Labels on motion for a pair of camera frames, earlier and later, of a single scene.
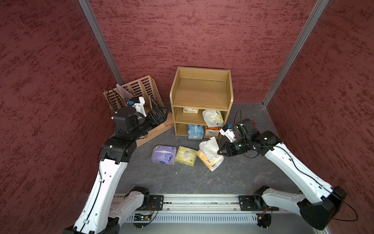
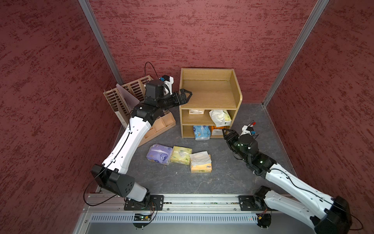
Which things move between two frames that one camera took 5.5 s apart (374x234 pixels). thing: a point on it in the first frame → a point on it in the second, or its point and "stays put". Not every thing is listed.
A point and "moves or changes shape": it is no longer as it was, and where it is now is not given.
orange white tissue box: x=210 y=153 → x=200 y=162
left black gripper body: x=153 y=121 → x=173 y=100
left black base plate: x=156 y=202 stays put
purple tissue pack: x=163 y=154 moves or changes shape
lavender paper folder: x=125 y=94 stays put
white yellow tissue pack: x=213 y=118 moves or changes shape
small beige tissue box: x=190 y=110 moves or changes shape
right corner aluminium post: x=295 y=52 stays put
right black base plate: x=254 y=203 stays put
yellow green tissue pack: x=186 y=155 moves or changes shape
